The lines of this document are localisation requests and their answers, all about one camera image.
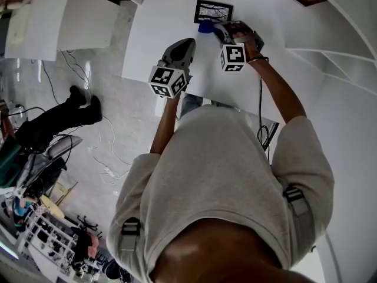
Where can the person's grey shirt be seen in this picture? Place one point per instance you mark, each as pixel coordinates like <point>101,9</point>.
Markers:
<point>218,169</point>

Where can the person's right leg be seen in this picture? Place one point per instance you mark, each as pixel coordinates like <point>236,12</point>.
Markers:
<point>225,105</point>

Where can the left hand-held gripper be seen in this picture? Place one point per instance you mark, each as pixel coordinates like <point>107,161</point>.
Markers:
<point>160,77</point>

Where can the blue cloth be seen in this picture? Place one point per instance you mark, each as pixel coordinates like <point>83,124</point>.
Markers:
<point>206,27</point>

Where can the person's right forearm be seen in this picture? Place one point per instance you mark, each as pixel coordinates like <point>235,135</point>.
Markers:
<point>279,90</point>

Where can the white table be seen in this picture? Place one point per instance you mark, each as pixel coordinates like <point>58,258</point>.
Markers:
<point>215,75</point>

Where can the person's left forearm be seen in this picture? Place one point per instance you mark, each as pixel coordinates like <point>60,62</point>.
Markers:
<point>166,122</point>

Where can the person's right hand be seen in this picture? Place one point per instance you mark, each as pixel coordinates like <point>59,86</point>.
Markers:
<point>240,31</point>

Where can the person's leg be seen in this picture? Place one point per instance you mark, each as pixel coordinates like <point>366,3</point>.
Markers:
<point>225,105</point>
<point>190,103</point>

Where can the black framed picture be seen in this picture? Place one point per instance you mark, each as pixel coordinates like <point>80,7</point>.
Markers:
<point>213,10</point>

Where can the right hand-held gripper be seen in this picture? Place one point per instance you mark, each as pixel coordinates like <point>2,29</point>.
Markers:
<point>232,56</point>

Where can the yellow round stool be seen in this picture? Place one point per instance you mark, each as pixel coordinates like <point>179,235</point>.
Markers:
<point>53,206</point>

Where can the white shelf cabinet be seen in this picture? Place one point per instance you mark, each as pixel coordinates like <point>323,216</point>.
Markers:
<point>338,25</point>

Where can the white power strip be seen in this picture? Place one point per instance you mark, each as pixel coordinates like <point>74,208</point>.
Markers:
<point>111,172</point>

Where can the person's neck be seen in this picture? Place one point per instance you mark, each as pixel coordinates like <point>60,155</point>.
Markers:
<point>221,255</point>

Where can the white side desk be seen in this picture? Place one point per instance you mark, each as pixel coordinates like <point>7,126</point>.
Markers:
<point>79,19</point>

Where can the person's left leg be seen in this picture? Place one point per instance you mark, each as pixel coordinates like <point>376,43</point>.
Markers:
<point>190,103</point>

